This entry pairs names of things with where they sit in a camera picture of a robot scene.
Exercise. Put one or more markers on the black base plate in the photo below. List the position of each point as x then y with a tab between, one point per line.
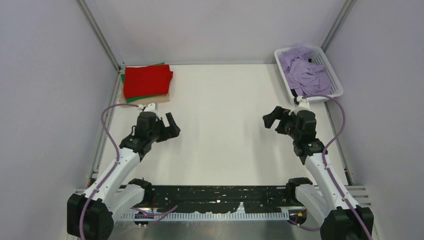
218	199

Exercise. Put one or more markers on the folded green t shirt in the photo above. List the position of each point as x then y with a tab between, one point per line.
122	75

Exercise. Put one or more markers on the black garment in basket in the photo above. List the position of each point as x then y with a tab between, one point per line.
294	93

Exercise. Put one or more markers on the aluminium frame post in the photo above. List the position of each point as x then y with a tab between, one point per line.
97	22
338	22

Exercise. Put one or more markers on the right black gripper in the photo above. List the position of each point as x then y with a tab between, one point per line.
278	113

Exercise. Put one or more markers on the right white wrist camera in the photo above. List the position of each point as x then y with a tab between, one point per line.
301	104

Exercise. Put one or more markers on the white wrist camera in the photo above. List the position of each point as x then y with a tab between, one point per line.
150	107
301	104

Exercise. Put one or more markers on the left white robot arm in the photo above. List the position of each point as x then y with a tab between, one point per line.
93	214

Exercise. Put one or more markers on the red t shirt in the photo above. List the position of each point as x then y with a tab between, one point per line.
152	80

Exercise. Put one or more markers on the white slotted cable duct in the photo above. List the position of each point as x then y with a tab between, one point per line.
235	216

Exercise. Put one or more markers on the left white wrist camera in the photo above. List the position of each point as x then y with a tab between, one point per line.
150	107

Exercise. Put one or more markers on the white plastic basket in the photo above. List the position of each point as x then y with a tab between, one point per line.
318	58

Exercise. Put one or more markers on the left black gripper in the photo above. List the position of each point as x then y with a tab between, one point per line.
170	131

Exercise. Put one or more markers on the folded beige t shirt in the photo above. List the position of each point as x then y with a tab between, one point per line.
144	101

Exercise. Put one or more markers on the right aluminium frame post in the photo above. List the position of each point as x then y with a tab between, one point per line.
338	22

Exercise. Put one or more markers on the left aluminium frame post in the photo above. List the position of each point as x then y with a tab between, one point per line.
97	22

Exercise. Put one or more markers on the lilac t shirt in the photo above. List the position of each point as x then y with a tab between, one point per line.
306	77

